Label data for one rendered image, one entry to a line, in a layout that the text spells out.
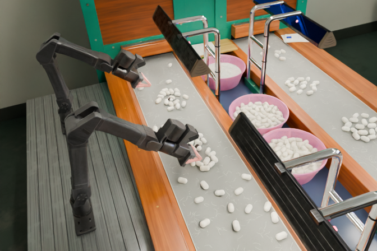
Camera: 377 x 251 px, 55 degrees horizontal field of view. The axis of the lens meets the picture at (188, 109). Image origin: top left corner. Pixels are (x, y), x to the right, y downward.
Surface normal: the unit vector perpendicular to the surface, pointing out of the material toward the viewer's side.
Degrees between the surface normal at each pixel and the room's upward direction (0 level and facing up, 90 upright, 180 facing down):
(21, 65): 90
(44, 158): 0
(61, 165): 0
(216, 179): 0
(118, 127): 88
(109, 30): 90
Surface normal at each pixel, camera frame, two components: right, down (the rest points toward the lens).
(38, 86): 0.35, 0.54
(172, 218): -0.06, -0.80
